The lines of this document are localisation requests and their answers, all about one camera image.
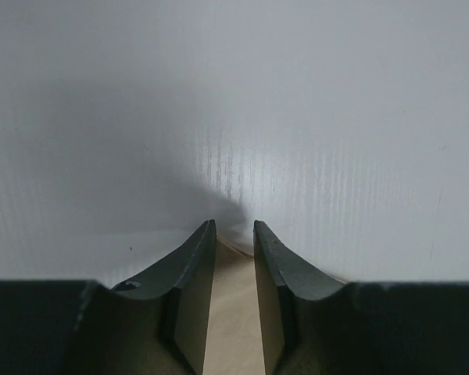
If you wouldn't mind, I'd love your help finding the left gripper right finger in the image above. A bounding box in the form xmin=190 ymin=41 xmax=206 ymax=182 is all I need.
xmin=253 ymin=220 xmax=344 ymax=374

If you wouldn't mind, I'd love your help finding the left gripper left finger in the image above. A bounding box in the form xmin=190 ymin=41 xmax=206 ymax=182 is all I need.
xmin=112 ymin=220 xmax=217 ymax=374

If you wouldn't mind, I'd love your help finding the beige t-shirt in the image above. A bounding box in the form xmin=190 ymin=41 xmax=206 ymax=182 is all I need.
xmin=203 ymin=237 xmax=266 ymax=374

